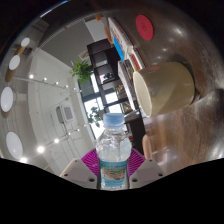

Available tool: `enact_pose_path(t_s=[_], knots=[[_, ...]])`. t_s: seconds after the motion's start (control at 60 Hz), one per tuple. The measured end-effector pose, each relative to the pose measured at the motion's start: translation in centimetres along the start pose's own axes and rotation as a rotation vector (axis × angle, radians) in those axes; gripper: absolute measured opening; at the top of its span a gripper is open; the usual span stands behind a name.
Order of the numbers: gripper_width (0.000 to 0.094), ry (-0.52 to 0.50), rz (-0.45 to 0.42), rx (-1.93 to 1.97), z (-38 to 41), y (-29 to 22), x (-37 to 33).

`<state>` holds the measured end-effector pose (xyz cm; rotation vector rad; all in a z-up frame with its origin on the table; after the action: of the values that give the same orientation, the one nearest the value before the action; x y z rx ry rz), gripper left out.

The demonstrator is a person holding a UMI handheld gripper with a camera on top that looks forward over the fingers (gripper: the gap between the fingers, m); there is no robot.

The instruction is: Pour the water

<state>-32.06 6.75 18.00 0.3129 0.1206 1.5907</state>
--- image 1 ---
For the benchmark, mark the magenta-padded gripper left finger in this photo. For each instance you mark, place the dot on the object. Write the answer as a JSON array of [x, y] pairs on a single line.
[[77, 171]]

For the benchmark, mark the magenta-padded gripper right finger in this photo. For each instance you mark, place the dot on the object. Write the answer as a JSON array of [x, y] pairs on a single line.
[[146, 171]]

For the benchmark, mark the clear blue-capped water bottle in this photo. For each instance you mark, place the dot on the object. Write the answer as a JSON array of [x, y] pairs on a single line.
[[113, 156]]

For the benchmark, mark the group of tan chairs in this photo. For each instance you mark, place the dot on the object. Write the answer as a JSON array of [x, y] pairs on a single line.
[[146, 146]]

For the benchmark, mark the group of track spotlights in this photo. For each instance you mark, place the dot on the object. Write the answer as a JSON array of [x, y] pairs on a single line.
[[40, 149]]

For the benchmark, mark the small white-potted plant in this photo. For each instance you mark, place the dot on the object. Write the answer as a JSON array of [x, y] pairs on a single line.
[[95, 116]]

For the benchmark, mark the ceiling air conditioner unit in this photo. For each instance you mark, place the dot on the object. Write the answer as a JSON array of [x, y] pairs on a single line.
[[65, 114]]

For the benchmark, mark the group of round ceiling lights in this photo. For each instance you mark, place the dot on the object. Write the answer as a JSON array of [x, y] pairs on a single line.
[[14, 145]]

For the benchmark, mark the cream ceramic mug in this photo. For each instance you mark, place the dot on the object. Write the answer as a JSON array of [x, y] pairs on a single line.
[[170, 88]]

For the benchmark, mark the pale grey cover book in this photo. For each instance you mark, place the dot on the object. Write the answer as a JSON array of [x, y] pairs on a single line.
[[126, 83]]

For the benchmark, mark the tall leafy potted plant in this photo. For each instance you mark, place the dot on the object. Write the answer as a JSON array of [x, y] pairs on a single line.
[[81, 70]]

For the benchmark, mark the dark-spine thick book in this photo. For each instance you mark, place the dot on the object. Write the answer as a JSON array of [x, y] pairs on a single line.
[[132, 68]]

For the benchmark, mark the dark low shelf unit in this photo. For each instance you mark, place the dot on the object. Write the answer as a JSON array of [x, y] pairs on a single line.
[[103, 61]]

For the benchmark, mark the white book with blue patch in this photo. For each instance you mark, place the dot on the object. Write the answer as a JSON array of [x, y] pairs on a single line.
[[119, 41]]

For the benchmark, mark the flat round red coaster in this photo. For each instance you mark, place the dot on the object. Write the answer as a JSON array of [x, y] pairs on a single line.
[[144, 27]]

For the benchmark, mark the white wall panel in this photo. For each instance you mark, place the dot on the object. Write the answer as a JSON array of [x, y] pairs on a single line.
[[96, 31]]

